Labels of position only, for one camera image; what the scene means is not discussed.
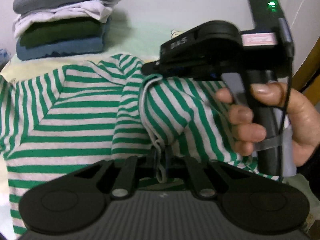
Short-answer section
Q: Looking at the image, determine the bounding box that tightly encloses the green white striped shirt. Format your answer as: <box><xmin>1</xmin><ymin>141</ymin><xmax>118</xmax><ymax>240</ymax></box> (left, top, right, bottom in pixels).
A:
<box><xmin>0</xmin><ymin>52</ymin><xmax>279</xmax><ymax>235</ymax></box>

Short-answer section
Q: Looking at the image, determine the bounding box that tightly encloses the right hand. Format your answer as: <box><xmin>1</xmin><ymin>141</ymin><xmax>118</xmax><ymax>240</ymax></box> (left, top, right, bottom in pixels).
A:
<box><xmin>215</xmin><ymin>81</ymin><xmax>320</xmax><ymax>167</ymax></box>

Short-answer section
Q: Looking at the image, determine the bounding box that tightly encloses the blue folded garment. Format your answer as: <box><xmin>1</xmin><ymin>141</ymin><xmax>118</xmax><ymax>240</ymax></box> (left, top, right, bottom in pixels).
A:
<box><xmin>16</xmin><ymin>18</ymin><xmax>111</xmax><ymax>61</ymax></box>

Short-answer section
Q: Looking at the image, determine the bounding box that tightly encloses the blue patterned cloth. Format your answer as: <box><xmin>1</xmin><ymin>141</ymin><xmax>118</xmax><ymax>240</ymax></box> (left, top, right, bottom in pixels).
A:
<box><xmin>0</xmin><ymin>49</ymin><xmax>11</xmax><ymax>68</ymax></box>

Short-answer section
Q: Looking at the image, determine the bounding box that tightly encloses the dark green folded garment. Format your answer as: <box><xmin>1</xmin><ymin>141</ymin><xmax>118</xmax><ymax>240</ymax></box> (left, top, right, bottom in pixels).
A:
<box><xmin>19</xmin><ymin>17</ymin><xmax>106</xmax><ymax>48</ymax></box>

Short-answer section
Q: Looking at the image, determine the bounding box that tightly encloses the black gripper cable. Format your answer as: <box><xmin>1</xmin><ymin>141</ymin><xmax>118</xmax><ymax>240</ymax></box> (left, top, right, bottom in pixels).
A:
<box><xmin>280</xmin><ymin>74</ymin><xmax>294</xmax><ymax>183</ymax></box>

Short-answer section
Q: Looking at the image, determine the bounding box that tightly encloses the wooden bed frame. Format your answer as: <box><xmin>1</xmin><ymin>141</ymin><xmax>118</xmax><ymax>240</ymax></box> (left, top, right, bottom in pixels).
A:
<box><xmin>292</xmin><ymin>39</ymin><xmax>319</xmax><ymax>106</ymax></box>

